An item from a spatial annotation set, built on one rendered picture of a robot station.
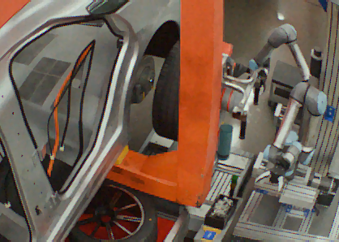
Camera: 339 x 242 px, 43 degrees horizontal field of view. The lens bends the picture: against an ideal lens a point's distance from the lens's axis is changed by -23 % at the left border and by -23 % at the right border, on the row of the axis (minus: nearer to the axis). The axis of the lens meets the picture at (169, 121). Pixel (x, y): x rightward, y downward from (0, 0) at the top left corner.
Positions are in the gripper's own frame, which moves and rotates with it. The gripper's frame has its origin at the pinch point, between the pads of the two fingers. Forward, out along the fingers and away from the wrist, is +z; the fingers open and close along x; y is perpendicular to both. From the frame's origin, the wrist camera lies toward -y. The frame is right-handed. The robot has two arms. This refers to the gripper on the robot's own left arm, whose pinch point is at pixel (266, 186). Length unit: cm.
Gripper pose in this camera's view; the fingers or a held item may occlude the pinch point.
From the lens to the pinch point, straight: 237.7
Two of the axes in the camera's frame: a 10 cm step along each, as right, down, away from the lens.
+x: -7.8, -3.3, 5.3
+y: 1.0, 7.8, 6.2
